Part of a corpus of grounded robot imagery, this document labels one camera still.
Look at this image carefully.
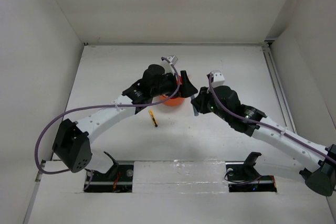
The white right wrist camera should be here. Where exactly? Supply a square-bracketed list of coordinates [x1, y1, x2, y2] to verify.
[207, 70, 225, 89]

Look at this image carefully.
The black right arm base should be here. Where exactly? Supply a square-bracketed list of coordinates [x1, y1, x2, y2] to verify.
[224, 152, 277, 193]

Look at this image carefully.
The orange round divided container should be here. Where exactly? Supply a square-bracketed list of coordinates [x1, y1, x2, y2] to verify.
[163, 97, 185, 107]

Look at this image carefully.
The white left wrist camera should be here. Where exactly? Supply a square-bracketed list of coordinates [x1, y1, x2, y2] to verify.
[161, 55, 179, 67]

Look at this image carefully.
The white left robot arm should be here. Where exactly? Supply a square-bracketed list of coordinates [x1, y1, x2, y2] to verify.
[52, 65, 197, 180]

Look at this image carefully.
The aluminium side rail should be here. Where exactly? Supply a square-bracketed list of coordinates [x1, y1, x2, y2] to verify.
[261, 40, 297, 133]

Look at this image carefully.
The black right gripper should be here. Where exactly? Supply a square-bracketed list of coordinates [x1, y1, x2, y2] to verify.
[192, 84, 230, 123]

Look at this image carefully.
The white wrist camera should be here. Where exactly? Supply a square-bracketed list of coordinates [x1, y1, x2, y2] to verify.
[161, 55, 179, 67]
[207, 70, 225, 89]

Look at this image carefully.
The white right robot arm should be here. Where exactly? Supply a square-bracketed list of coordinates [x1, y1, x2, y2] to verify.
[191, 86, 335, 197]

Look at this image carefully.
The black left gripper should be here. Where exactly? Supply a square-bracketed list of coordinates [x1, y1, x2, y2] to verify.
[151, 71, 197, 99]

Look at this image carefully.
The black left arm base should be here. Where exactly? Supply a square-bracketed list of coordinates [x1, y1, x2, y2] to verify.
[83, 152, 134, 193]

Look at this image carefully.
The yellow black utility knife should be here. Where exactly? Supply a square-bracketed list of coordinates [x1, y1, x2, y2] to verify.
[149, 110, 158, 127]

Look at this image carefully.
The blue grey marker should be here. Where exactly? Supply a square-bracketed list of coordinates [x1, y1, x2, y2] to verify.
[193, 106, 198, 116]

